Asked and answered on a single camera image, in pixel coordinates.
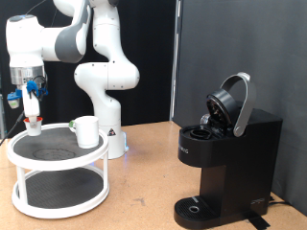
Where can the blue-mounted wrist camera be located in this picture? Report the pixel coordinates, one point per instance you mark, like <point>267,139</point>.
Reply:
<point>14,98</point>

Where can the white two-tier turntable stand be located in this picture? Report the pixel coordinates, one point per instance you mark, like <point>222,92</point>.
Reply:
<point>57,179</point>

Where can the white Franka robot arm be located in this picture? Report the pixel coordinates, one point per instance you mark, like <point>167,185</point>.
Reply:
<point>105,76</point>

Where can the grey metal edge post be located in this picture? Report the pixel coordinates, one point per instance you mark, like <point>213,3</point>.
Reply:
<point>2,111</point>

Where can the white ceramic mug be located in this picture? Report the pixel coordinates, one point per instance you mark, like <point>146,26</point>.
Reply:
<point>87,132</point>

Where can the white coffee pod red lid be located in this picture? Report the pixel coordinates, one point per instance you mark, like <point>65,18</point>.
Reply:
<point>33,128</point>

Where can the small green tag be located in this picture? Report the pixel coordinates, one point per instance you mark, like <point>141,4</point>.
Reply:
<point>71,124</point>

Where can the silver vertical frame pole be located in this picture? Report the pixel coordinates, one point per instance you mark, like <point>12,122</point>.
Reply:
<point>174,64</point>

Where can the black Keurig coffee machine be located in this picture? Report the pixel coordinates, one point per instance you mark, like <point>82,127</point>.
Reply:
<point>236,166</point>

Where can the black tape strip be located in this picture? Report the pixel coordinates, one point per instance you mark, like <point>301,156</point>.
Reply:
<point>257,221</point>

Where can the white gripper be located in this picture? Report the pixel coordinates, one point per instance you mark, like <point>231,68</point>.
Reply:
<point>31,107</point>

